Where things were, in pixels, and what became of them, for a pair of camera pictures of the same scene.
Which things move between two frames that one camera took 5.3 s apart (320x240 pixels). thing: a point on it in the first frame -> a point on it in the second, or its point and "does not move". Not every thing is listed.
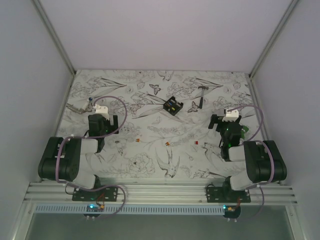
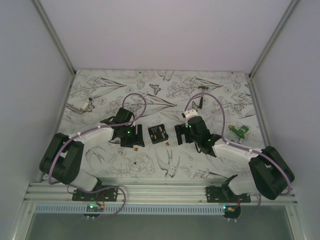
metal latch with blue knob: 89,108 does not move
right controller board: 231,211 does not move
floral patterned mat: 163,120 does not move
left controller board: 94,208 does not move
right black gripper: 214,119 -> 178,129
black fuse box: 173,106 -> 158,134
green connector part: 244,129 does not move
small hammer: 201,98 does not move
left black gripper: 108,123 -> 135,140
